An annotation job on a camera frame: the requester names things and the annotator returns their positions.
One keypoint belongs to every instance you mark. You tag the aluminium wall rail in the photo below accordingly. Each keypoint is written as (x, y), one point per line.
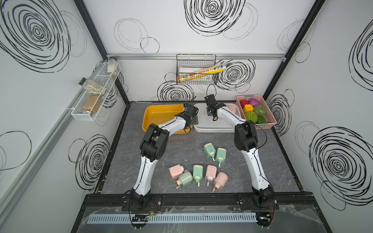
(223, 56)
(32, 166)

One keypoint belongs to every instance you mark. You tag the glass jar on shelf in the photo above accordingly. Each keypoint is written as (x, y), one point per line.
(111, 64)

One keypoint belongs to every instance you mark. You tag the dark green toy vegetable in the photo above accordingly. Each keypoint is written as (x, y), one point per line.
(255, 118)

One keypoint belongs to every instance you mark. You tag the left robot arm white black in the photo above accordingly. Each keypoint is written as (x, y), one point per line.
(153, 147)

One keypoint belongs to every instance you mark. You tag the yellow red foil roll box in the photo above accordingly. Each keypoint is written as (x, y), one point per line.
(201, 73)

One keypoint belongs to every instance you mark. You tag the clear bottle on shelf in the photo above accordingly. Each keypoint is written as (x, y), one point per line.
(92, 87)

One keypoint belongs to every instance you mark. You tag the black corner frame post left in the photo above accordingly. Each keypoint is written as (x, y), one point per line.
(98, 42)

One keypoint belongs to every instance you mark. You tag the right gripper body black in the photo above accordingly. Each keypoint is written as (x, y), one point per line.
(208, 111)

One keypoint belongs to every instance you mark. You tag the green toy apple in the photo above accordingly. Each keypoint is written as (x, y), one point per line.
(260, 110)

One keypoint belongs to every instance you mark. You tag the yellow toy pepper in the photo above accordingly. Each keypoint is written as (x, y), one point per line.
(248, 108)

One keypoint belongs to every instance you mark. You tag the aluminium wall rail left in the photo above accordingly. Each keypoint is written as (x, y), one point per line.
(32, 166)

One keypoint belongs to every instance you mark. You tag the aluminium wall rail back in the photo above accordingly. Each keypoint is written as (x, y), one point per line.
(223, 56)

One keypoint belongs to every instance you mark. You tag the black corner frame post right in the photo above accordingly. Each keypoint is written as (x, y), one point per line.
(318, 4)

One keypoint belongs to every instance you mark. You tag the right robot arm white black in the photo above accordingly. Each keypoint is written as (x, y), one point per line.
(246, 141)

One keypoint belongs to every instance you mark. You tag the purple toy vegetable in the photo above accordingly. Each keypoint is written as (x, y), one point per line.
(253, 102)

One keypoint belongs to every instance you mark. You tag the pink perforated plastic basket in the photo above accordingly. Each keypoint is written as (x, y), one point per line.
(271, 121)

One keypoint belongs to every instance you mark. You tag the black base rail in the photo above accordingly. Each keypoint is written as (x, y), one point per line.
(162, 202)

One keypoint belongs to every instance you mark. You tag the black wire wall basket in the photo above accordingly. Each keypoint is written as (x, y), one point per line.
(190, 64)

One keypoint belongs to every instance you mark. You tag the yellow plastic storage tray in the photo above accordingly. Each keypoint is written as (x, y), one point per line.
(160, 114)

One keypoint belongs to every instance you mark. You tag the red toy pepper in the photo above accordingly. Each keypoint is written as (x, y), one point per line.
(243, 103)

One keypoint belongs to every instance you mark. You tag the white wire wall shelf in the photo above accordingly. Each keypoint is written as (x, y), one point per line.
(109, 99)

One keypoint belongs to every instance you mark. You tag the black corner frame post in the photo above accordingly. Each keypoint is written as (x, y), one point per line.
(98, 42)
(318, 4)

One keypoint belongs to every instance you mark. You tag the white plastic storage tray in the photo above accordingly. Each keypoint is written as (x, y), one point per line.
(206, 123)

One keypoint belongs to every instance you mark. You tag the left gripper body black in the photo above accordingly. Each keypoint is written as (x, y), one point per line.
(193, 121)

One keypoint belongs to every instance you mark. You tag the white slotted cable duct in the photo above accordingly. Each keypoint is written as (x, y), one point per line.
(173, 218)

